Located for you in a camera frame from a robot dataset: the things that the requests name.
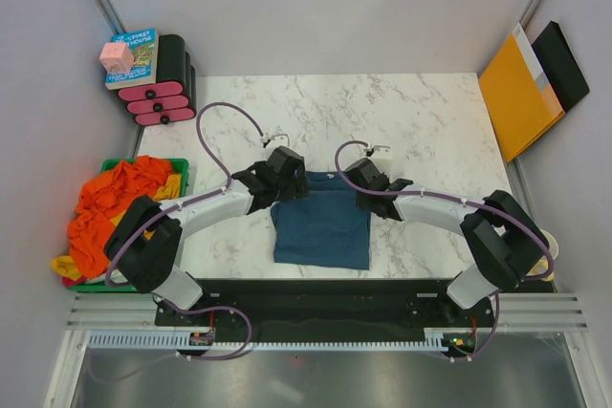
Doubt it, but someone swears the orange folder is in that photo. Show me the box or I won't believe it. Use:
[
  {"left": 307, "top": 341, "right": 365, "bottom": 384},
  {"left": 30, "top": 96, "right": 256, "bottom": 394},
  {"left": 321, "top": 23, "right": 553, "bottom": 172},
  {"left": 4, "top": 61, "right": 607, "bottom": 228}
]
[{"left": 478, "top": 24, "right": 565, "bottom": 163}]

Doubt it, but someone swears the white slotted cable duct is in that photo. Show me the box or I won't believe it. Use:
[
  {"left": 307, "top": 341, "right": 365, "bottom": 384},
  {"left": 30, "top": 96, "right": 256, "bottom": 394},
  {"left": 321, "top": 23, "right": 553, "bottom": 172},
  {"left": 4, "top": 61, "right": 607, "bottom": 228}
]
[{"left": 87, "top": 331, "right": 448, "bottom": 352}]

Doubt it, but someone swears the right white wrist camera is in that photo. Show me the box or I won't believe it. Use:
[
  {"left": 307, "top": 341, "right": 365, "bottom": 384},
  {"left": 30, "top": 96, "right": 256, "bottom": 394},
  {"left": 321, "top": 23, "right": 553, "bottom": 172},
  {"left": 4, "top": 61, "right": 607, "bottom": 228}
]
[{"left": 365, "top": 144, "right": 393, "bottom": 177}]

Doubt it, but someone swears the blue t shirt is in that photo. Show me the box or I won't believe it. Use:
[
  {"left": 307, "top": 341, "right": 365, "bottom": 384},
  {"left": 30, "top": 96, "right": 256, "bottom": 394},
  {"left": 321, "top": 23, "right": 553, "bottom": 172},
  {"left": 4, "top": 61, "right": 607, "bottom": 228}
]
[{"left": 271, "top": 171, "right": 371, "bottom": 270}]

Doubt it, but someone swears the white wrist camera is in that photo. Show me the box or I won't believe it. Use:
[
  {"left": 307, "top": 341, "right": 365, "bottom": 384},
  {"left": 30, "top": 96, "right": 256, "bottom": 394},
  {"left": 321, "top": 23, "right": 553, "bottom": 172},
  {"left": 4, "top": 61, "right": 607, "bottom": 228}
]
[
  {"left": 365, "top": 144, "right": 393, "bottom": 177},
  {"left": 260, "top": 133, "right": 290, "bottom": 150}
]

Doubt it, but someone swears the pink black drawer unit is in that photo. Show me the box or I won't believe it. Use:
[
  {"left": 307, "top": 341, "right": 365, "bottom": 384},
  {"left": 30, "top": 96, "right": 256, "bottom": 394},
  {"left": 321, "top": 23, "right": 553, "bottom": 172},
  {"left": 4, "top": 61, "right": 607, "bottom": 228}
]
[{"left": 117, "top": 34, "right": 196, "bottom": 126}]

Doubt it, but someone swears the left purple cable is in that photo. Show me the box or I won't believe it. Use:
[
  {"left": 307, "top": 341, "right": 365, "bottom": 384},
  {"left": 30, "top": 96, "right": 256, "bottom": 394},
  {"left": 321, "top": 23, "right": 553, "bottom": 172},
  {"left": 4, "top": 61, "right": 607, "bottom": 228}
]
[{"left": 85, "top": 101, "right": 269, "bottom": 385}]

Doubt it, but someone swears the blue storey treehouse book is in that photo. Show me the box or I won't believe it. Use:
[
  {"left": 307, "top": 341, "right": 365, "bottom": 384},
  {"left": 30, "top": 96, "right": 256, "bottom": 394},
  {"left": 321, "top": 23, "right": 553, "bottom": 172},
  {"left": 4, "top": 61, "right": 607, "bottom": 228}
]
[{"left": 105, "top": 28, "right": 159, "bottom": 90}]

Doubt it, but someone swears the green plastic bin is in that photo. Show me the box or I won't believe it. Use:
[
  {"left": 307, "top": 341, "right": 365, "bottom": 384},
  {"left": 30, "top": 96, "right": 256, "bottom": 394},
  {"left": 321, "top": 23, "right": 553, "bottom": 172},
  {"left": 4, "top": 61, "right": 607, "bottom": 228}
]
[{"left": 66, "top": 158, "right": 191, "bottom": 293}]

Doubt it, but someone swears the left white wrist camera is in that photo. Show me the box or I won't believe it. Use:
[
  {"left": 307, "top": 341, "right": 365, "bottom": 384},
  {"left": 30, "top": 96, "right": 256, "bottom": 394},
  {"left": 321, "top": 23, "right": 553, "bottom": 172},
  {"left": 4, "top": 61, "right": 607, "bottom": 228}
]
[{"left": 260, "top": 133, "right": 290, "bottom": 150}]

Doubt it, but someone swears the yellow mug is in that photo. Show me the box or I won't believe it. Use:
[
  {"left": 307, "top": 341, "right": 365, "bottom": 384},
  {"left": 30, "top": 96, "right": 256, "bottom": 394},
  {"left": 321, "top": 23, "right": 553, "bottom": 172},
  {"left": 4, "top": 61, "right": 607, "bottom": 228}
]
[{"left": 523, "top": 230, "right": 560, "bottom": 283}]

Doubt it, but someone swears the orange t shirt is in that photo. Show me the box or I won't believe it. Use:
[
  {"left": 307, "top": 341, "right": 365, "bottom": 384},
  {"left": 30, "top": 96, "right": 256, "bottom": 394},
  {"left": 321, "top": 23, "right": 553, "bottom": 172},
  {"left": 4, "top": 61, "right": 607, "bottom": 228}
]
[{"left": 67, "top": 155, "right": 176, "bottom": 280}]

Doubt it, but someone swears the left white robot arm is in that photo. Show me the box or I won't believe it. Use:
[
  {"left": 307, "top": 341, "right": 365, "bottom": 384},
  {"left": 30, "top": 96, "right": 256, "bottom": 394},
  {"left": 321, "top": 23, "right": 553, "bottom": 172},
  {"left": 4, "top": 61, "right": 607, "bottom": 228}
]
[{"left": 104, "top": 146, "right": 308, "bottom": 325}]

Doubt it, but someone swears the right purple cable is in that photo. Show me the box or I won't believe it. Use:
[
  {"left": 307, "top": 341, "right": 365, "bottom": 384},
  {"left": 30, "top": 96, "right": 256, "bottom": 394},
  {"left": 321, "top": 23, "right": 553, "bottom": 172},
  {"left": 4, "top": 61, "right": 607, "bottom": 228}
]
[{"left": 333, "top": 140, "right": 557, "bottom": 364}]

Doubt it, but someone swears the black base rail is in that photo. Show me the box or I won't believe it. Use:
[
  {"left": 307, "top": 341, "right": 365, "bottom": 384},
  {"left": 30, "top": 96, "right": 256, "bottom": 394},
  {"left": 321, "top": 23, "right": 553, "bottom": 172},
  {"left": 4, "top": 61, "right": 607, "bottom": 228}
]
[{"left": 155, "top": 279, "right": 493, "bottom": 342}]

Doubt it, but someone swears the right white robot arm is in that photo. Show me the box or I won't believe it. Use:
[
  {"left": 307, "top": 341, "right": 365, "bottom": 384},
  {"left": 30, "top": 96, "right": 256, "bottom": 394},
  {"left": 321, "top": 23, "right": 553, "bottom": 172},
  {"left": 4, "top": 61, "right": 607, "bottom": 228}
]
[{"left": 345, "top": 158, "right": 558, "bottom": 326}]

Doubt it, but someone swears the black folder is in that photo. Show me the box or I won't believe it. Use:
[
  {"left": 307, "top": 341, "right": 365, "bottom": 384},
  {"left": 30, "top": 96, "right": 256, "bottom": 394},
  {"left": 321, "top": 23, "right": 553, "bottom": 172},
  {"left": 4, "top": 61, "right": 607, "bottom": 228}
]
[{"left": 532, "top": 21, "right": 590, "bottom": 113}]

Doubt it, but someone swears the purple cable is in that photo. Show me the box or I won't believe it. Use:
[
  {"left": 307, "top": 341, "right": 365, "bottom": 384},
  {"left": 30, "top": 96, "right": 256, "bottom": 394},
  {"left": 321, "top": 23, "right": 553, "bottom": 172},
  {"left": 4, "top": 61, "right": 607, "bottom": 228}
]
[
  {"left": 85, "top": 101, "right": 269, "bottom": 385},
  {"left": 333, "top": 140, "right": 557, "bottom": 364}
]

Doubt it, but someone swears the yellow t shirt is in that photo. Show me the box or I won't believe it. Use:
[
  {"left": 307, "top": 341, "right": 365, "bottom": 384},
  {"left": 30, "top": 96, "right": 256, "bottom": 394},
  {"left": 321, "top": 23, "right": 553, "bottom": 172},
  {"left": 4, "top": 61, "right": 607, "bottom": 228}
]
[{"left": 51, "top": 173, "right": 183, "bottom": 280}]

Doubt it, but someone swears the pink cube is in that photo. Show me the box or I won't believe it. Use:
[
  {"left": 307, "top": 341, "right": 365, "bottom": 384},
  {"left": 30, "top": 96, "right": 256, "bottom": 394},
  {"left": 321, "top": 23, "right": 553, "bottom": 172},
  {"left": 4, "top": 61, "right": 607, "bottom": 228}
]
[{"left": 99, "top": 42, "right": 134, "bottom": 75}]

